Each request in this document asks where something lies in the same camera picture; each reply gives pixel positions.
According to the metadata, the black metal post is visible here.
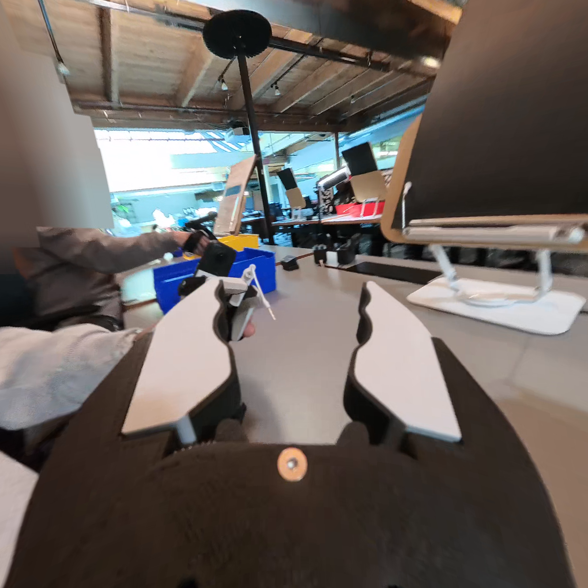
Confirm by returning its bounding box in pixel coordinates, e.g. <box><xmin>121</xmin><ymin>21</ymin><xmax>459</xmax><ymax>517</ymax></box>
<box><xmin>202</xmin><ymin>9</ymin><xmax>276</xmax><ymax>246</ymax></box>

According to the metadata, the white plastic security tag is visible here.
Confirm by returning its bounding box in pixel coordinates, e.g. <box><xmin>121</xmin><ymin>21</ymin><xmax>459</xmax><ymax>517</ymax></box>
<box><xmin>222</xmin><ymin>264</ymin><xmax>277</xmax><ymax>321</ymax></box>

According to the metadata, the red plastic bin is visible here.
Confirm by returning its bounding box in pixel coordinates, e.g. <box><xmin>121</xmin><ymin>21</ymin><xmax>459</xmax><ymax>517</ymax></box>
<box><xmin>334</xmin><ymin>202</ymin><xmax>386</xmax><ymax>217</ymax></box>

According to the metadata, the white metal board stand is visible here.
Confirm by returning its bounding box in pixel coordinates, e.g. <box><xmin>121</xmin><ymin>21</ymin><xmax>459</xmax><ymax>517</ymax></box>
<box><xmin>402</xmin><ymin>215</ymin><xmax>588</xmax><ymax>336</ymax></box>

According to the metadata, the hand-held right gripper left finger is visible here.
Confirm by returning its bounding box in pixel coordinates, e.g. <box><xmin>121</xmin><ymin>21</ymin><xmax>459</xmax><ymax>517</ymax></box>
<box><xmin>121</xmin><ymin>278</ymin><xmax>246</xmax><ymax>446</ymax></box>

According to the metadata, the yellow plastic bin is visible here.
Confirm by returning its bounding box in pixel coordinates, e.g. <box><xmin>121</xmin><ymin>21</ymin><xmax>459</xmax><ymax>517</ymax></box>
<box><xmin>218</xmin><ymin>233</ymin><xmax>260</xmax><ymax>252</ymax></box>

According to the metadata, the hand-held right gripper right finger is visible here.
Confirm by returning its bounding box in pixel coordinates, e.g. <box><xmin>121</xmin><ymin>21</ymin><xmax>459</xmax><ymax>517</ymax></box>
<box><xmin>344</xmin><ymin>280</ymin><xmax>463</xmax><ymax>445</ymax></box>

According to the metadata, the person's left forearm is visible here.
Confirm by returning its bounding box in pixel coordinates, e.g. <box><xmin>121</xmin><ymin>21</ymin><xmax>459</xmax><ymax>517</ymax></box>
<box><xmin>0</xmin><ymin>322</ymin><xmax>157</xmax><ymax>432</ymax></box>

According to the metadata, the large blue plastic bin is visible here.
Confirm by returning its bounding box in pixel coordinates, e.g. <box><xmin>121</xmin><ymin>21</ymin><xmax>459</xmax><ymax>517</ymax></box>
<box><xmin>153</xmin><ymin>248</ymin><xmax>278</xmax><ymax>316</ymax></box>

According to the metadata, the grey desk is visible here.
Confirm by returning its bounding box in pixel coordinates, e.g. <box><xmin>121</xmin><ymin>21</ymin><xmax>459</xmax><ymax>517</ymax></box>
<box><xmin>120</xmin><ymin>243</ymin><xmax>588</xmax><ymax>588</ymax></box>

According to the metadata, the large black and tan board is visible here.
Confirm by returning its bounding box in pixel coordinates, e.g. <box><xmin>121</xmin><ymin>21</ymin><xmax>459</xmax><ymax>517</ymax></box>
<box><xmin>380</xmin><ymin>0</ymin><xmax>588</xmax><ymax>244</ymax></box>

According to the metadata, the brown office desk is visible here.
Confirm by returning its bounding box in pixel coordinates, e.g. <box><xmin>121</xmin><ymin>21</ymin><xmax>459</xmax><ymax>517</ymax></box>
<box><xmin>239</xmin><ymin>213</ymin><xmax>383</xmax><ymax>232</ymax></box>

